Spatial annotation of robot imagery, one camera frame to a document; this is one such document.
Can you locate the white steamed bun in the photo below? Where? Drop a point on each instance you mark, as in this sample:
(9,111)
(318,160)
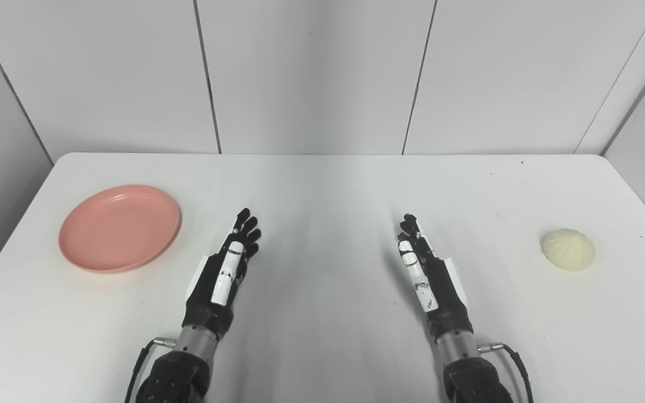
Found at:
(569,251)

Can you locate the pink round plate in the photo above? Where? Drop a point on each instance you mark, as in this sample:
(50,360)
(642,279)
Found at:
(119,228)

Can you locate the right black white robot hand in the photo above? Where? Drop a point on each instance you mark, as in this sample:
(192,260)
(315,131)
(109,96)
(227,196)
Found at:
(431,285)

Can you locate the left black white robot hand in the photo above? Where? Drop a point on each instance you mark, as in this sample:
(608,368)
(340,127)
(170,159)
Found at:
(219,282)

